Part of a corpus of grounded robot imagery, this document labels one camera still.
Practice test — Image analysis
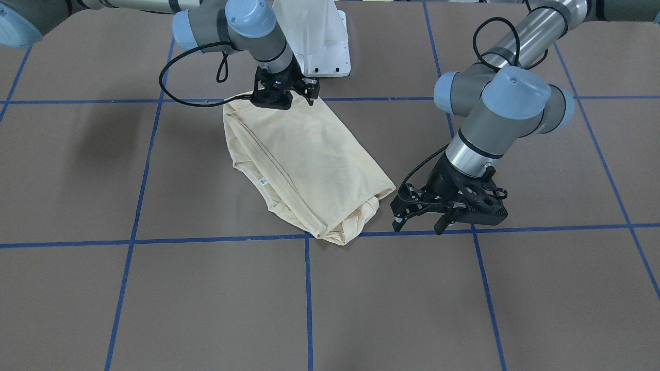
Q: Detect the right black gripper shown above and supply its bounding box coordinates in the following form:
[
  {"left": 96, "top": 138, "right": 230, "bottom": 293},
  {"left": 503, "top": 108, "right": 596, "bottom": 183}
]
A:
[{"left": 255, "top": 57, "right": 320, "bottom": 106}]

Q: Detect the wrist camera black cable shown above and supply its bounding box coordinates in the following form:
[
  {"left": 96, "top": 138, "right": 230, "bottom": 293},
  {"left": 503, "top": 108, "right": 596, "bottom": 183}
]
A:
[{"left": 159, "top": 41, "right": 258, "bottom": 108}]

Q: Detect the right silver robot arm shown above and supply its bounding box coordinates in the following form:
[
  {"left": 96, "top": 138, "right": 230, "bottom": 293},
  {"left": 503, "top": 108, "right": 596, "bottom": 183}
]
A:
[{"left": 1, "top": 1, "right": 320, "bottom": 110}]

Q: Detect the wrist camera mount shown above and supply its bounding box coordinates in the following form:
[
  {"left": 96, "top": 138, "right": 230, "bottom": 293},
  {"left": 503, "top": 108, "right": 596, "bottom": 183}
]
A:
[
  {"left": 446, "top": 177, "right": 508, "bottom": 226},
  {"left": 249, "top": 78, "right": 293, "bottom": 110}
]

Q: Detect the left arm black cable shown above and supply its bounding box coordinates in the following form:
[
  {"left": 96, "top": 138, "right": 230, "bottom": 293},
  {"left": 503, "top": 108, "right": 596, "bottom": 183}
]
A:
[{"left": 400, "top": 17, "right": 550, "bottom": 194}]

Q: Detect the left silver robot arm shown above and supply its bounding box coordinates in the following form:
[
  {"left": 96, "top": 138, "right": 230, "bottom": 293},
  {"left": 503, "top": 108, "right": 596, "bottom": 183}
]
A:
[{"left": 390, "top": 1, "right": 658, "bottom": 234}]

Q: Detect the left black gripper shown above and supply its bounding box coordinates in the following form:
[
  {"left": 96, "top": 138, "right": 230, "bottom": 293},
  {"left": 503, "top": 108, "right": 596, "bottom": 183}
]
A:
[{"left": 390, "top": 154, "right": 488, "bottom": 235}]

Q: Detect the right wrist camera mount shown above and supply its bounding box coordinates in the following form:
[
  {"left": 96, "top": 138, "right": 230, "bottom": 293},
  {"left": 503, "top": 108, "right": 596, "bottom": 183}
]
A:
[{"left": 249, "top": 78, "right": 293, "bottom": 110}]

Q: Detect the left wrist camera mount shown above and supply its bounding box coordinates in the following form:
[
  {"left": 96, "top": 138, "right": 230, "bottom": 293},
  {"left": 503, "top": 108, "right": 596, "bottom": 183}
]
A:
[{"left": 446, "top": 177, "right": 508, "bottom": 226}]

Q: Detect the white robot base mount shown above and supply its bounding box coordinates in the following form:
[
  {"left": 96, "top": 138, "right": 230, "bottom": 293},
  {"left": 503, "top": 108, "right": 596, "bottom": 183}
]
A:
[{"left": 273, "top": 1, "right": 352, "bottom": 78}]

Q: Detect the beige long sleeve shirt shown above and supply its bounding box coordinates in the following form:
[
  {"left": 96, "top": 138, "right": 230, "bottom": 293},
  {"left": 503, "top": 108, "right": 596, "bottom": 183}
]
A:
[{"left": 222, "top": 95, "right": 394, "bottom": 246}]

